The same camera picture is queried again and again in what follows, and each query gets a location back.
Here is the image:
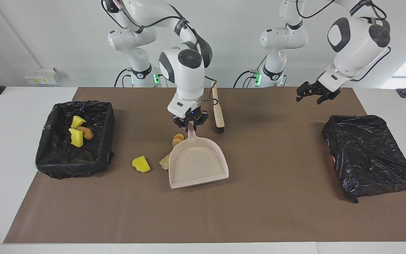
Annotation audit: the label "beige hand brush black bristles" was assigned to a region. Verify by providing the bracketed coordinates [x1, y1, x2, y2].
[211, 86, 225, 134]

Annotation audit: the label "beige plastic dustpan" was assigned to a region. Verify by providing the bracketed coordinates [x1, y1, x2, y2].
[168, 124, 229, 189]

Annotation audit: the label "pale rock chunk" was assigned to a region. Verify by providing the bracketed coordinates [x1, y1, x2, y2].
[159, 152, 172, 170]

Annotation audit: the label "brown peanut toy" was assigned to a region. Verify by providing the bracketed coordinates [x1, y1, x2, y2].
[78, 126, 94, 140]

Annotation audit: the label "green and yellow sponge piece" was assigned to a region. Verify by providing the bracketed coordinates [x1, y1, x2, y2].
[69, 128, 84, 147]

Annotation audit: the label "open bin with black bag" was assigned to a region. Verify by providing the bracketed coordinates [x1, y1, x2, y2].
[35, 99, 115, 180]

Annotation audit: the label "box covered by black bag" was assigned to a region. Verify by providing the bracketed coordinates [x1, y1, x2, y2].
[321, 114, 406, 204]

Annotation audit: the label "brown table mat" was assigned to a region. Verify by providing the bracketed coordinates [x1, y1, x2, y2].
[4, 87, 406, 244]

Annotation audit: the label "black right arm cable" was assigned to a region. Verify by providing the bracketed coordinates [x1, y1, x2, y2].
[101, 0, 220, 105]

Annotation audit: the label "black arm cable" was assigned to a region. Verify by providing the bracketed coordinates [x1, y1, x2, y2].
[101, 0, 220, 105]
[295, 0, 392, 82]

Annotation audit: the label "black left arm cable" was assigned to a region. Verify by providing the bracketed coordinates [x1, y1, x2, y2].
[295, 0, 392, 82]

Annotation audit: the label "black left base cable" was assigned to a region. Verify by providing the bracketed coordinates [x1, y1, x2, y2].
[234, 69, 260, 88]

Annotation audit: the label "black base cable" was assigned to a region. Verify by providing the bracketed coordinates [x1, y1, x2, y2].
[234, 69, 260, 88]
[114, 68, 133, 87]

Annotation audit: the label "black right base cable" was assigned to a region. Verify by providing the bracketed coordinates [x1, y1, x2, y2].
[114, 68, 133, 87]

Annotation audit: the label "white wall socket box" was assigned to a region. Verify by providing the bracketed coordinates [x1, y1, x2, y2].
[24, 67, 60, 85]

